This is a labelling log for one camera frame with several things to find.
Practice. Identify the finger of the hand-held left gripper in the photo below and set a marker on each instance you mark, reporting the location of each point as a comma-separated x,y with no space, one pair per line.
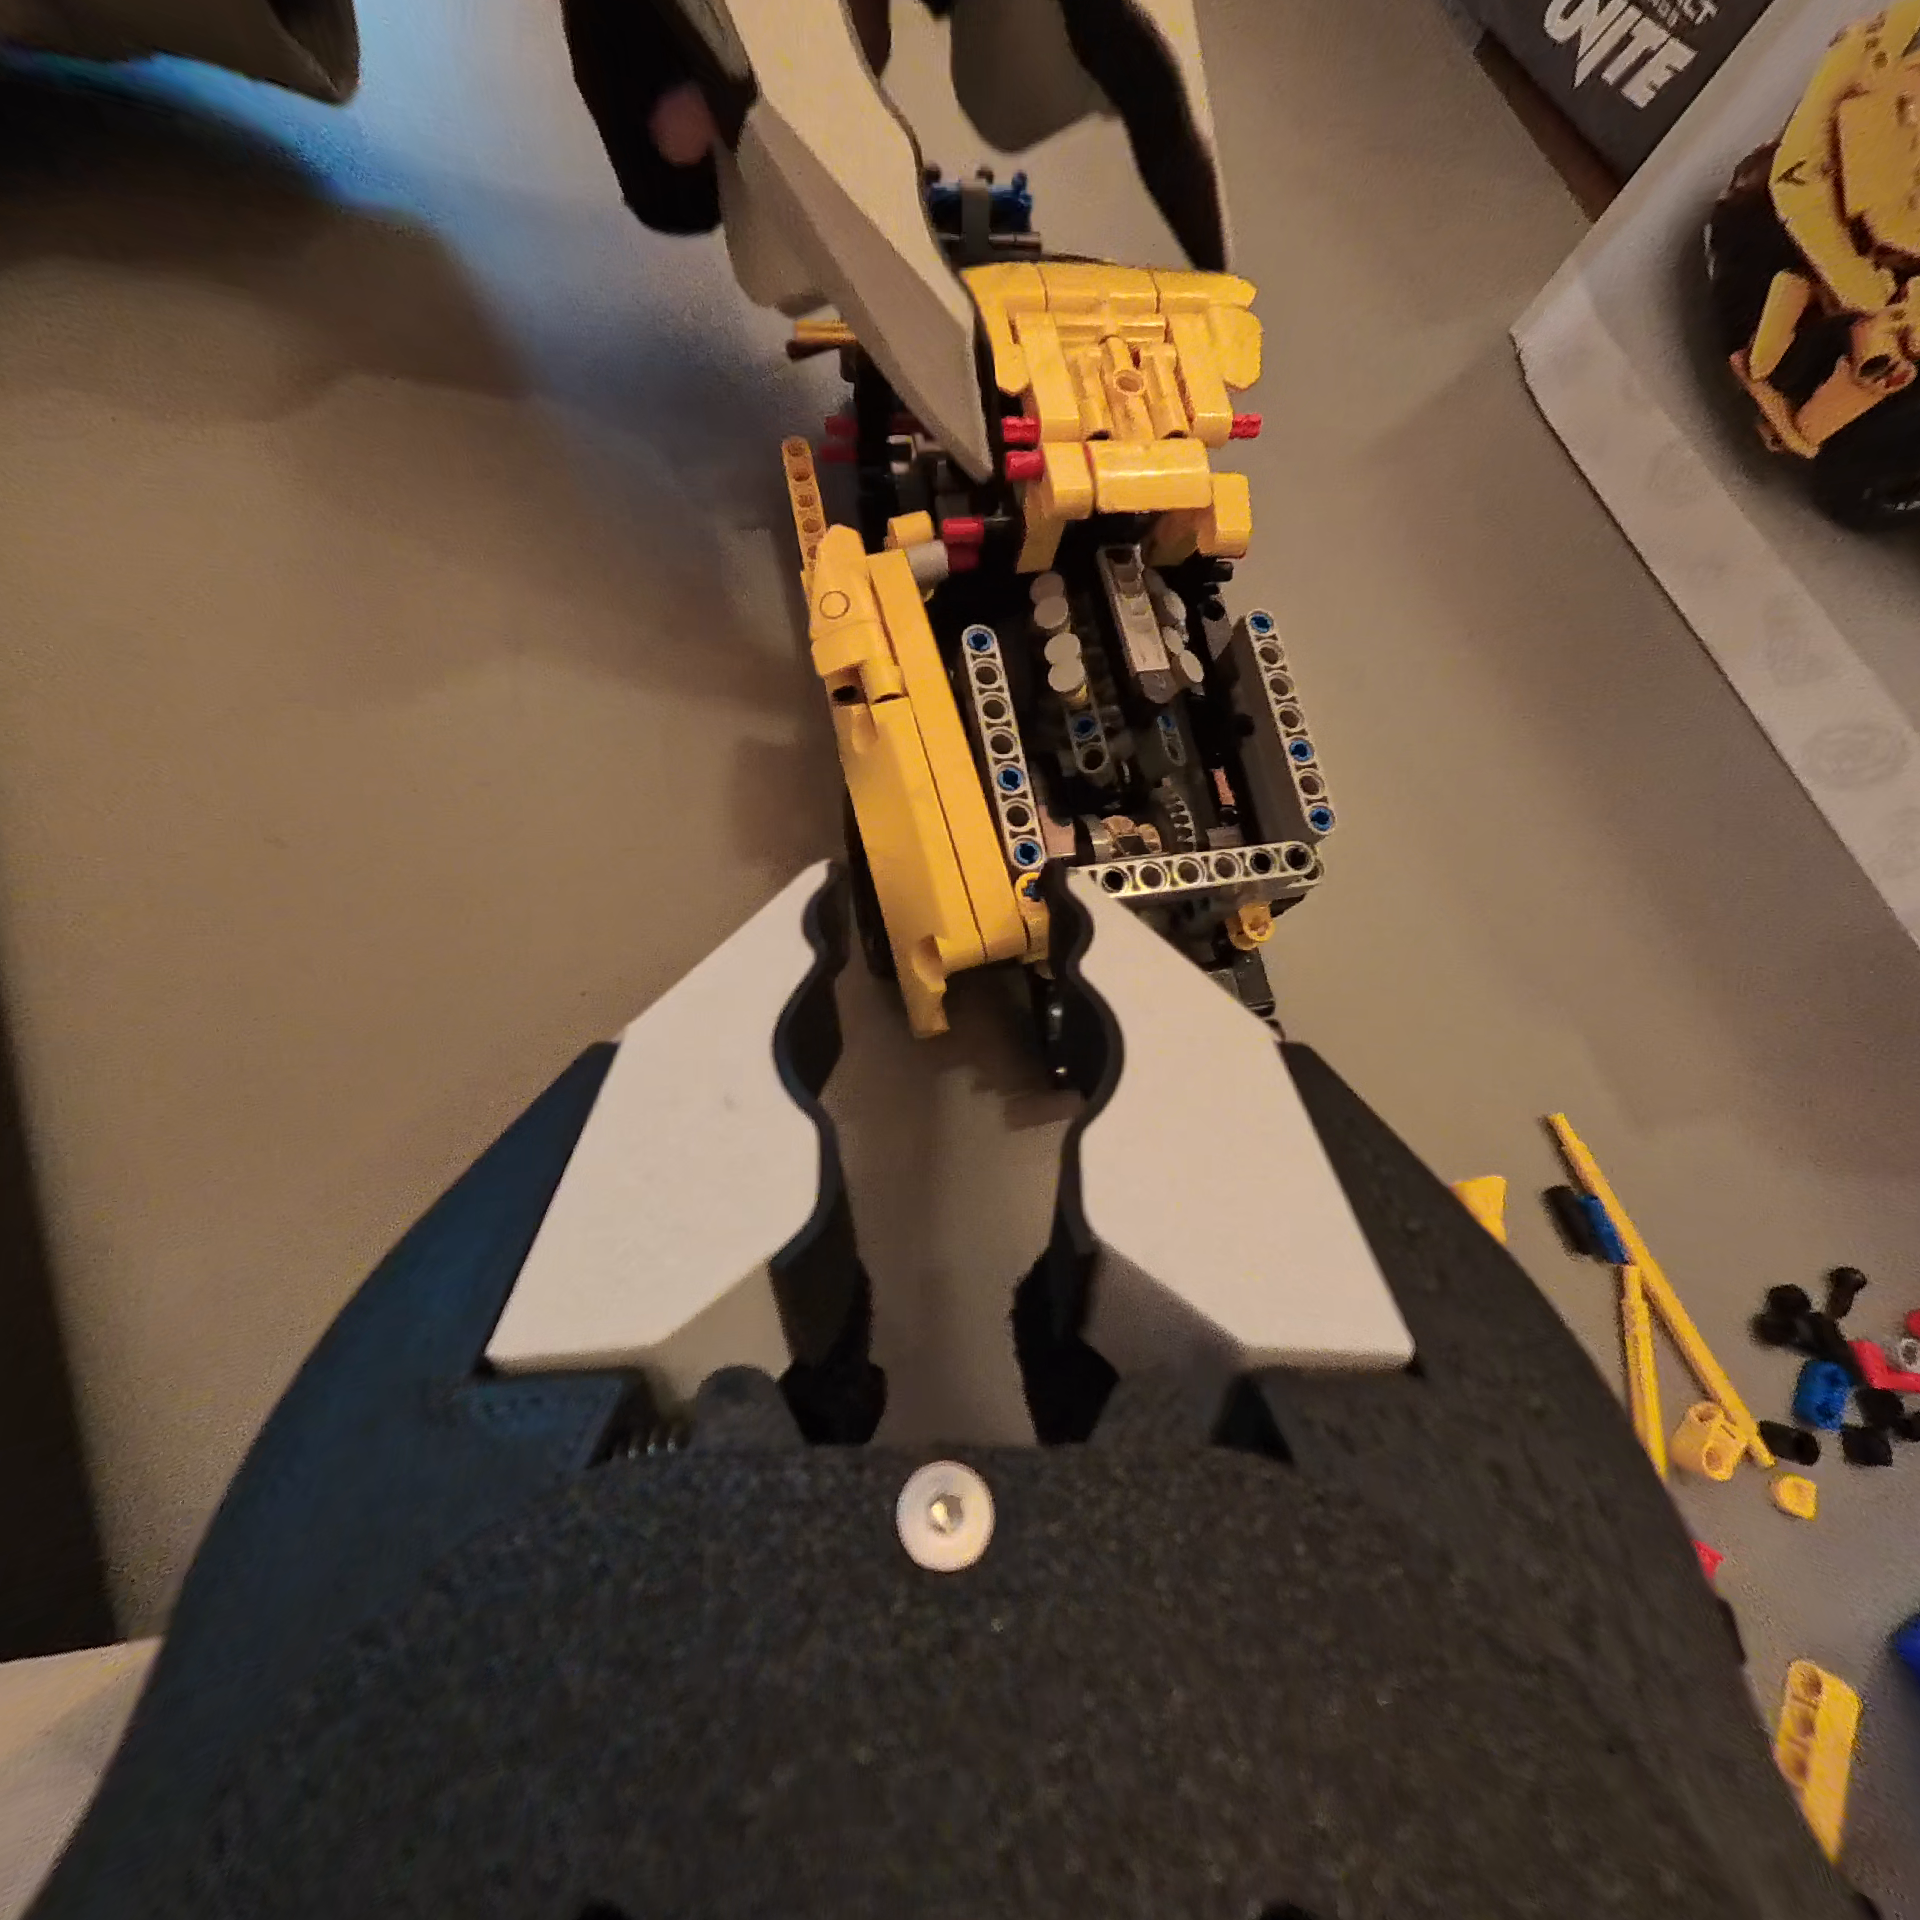
856,212
1125,93

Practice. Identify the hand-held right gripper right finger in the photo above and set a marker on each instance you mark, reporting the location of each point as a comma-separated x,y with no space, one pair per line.
1247,1202

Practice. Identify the toy car set box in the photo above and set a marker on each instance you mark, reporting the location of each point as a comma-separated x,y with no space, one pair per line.
1636,61

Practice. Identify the person's left hand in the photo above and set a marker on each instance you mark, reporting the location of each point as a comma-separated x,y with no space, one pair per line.
692,126

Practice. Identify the toy car instruction booklet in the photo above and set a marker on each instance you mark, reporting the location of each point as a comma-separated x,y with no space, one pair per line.
1773,510

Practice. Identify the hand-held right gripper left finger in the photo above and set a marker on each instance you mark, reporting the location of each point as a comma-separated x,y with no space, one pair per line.
662,1202

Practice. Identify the grey desk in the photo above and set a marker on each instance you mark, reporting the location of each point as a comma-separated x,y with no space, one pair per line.
363,602

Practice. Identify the pile of small toy pieces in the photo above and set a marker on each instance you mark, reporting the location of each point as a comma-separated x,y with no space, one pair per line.
1740,1382

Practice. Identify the yellow toy car chassis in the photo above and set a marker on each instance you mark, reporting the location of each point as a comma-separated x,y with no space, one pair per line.
1082,602

